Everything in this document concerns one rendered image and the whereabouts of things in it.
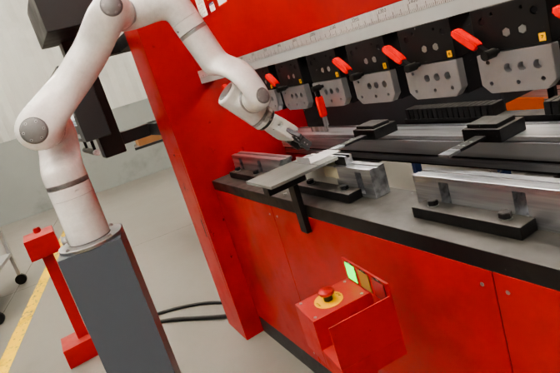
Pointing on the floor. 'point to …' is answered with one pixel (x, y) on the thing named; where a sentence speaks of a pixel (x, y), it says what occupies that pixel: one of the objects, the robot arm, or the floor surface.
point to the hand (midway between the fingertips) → (301, 143)
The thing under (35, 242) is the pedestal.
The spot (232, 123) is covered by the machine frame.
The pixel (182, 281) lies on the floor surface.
